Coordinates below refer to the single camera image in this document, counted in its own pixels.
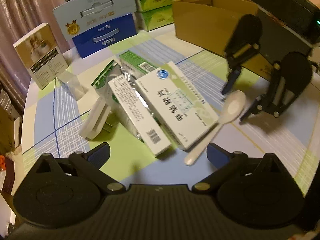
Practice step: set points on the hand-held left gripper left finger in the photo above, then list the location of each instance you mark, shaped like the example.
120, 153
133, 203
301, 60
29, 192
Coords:
98, 153

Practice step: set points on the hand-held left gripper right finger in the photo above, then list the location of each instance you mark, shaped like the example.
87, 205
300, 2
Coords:
216, 155

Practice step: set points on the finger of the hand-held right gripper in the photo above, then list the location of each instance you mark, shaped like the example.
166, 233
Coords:
257, 107
231, 78

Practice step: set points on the white plastic spoon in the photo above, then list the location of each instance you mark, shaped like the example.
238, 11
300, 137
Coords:
233, 105

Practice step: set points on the white power plug adapter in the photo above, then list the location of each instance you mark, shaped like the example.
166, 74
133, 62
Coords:
96, 120

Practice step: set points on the large white green medicine box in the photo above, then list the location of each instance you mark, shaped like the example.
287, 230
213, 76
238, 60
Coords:
180, 100

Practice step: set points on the white barcode medicine box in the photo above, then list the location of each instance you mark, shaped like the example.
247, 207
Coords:
135, 110

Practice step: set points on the brown cardboard box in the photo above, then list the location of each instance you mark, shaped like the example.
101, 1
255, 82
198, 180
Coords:
200, 22

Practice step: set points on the clear plastic case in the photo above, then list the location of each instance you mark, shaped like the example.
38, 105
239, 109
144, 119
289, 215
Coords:
71, 86

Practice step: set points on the silver green foil pouch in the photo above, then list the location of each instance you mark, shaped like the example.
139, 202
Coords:
103, 80

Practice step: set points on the green bordered medicine box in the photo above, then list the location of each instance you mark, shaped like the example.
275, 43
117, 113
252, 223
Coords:
135, 61

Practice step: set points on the checkered cloth desktop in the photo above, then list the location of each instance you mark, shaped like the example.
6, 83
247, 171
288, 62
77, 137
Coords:
62, 120

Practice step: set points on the dark red item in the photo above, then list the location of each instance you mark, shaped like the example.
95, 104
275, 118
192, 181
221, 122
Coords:
10, 175

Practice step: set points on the brown storage carton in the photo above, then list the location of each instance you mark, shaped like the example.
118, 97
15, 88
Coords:
8, 130

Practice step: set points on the orange item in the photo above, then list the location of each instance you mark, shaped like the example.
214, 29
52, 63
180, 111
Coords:
2, 162

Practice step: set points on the stack of plates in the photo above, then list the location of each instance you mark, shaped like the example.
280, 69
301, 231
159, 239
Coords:
5, 102

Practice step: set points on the beige product box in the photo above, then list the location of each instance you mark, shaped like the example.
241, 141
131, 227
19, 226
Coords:
42, 52

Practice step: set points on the dark blue milk carton box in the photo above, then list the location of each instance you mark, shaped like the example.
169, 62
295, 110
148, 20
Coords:
105, 37

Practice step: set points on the light blue milk carton box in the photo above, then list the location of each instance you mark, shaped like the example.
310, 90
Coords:
97, 7

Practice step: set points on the pink curtain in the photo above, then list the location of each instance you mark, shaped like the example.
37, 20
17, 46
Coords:
20, 10

